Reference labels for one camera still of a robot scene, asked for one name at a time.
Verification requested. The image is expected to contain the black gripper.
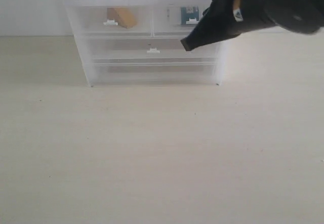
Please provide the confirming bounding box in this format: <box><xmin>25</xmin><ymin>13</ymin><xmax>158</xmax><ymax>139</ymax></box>
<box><xmin>180</xmin><ymin>0</ymin><xmax>268</xmax><ymax>52</ymax></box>

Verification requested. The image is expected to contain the clear bottom wide drawer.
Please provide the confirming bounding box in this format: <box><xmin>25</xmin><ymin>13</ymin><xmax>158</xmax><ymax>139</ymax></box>
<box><xmin>85</xmin><ymin>58</ymin><xmax>222</xmax><ymax>85</ymax></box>

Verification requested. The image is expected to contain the white pill bottle teal label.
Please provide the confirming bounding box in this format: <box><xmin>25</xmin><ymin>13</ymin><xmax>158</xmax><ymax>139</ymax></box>
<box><xmin>167</xmin><ymin>6</ymin><xmax>200</xmax><ymax>26</ymax></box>

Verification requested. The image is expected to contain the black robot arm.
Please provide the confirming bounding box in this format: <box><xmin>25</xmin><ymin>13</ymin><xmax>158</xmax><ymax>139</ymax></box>
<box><xmin>181</xmin><ymin>0</ymin><xmax>323</xmax><ymax>51</ymax></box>

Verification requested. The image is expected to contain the clear middle wide drawer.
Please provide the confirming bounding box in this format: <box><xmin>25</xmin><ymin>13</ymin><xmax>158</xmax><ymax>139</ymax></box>
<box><xmin>86</xmin><ymin>38</ymin><xmax>221</xmax><ymax>59</ymax></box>

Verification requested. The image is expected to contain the clear wide drawer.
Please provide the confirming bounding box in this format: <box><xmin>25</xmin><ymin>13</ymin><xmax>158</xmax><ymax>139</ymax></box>
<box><xmin>86</xmin><ymin>38</ymin><xmax>221</xmax><ymax>59</ymax></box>
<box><xmin>85</xmin><ymin>58</ymin><xmax>222</xmax><ymax>85</ymax></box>

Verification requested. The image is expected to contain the white plastic drawer cabinet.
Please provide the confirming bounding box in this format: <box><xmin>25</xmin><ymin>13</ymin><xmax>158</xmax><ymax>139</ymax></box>
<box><xmin>62</xmin><ymin>0</ymin><xmax>227</xmax><ymax>87</ymax></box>

